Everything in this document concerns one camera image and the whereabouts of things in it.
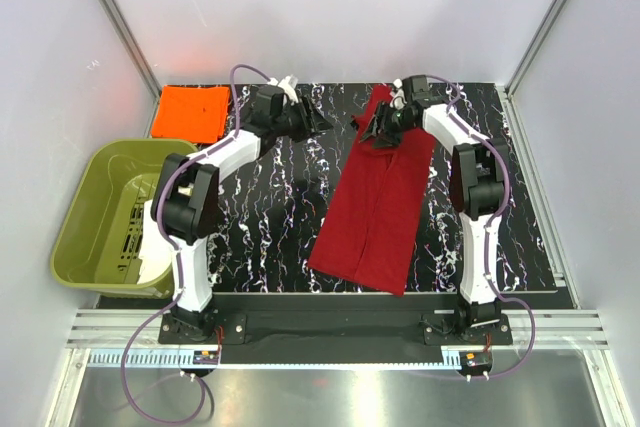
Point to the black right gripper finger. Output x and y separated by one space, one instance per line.
371 131
385 143

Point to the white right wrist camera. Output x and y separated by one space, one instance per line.
398 99

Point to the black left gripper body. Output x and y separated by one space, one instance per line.
293 122

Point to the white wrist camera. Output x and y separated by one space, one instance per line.
398 99
288 85

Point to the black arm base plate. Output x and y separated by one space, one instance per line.
332 353

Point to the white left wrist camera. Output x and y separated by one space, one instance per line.
288 85

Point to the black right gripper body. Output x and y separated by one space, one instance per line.
397 120

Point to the right orange connector block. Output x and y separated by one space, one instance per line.
476 359

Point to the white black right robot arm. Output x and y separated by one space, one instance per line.
479 188

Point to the red t shirt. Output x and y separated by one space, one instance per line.
369 231

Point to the aluminium frame rail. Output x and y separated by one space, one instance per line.
548 329

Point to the folded orange t shirt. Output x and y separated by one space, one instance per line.
194 114

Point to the olive green plastic bin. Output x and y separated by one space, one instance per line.
99 243

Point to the orange connector block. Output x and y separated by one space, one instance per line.
476 359
206 357

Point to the left orange connector block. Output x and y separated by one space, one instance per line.
206 357

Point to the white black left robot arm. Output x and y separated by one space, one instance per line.
185 204

